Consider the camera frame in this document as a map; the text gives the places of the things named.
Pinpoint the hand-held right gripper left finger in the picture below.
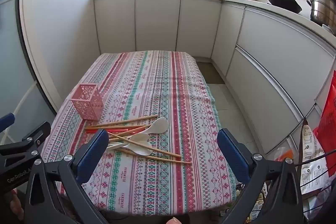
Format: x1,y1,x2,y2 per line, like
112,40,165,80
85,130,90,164
25,130,111,224

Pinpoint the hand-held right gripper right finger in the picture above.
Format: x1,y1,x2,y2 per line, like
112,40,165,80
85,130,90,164
217,128,305,224

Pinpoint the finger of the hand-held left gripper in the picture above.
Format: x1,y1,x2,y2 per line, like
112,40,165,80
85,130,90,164
0,121,51,159
0,112,15,133

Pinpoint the red plastic spoon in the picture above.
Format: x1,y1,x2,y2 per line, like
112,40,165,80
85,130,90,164
84,127,130,133

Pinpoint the pink plastic utensil basket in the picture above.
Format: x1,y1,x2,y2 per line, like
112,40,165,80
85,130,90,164
69,84,104,120

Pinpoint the person's left hand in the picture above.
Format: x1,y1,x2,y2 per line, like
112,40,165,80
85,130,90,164
9,188,26,222

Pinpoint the orange snack packet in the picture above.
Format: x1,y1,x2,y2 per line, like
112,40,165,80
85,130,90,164
273,148,294,164

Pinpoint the frosted glass sliding door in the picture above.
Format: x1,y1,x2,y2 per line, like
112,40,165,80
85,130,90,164
0,0,61,146

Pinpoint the white brown snack packet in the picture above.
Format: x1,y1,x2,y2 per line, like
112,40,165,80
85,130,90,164
298,119,328,194

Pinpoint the brown floor mat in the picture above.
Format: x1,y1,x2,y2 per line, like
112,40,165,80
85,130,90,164
196,61,226,85

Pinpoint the striped patterned tablecloth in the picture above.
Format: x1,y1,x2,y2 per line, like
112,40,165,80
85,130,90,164
41,51,238,216

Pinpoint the red plastic bag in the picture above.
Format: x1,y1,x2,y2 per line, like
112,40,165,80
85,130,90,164
314,88,336,169

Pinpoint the white kitchen cabinet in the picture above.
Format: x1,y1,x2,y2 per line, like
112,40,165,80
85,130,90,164
92,0,336,188

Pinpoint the steel cooking pot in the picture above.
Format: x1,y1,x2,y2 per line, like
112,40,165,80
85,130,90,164
307,0,336,28

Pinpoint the black wire rack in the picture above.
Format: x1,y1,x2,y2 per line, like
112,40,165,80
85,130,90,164
236,145,336,224

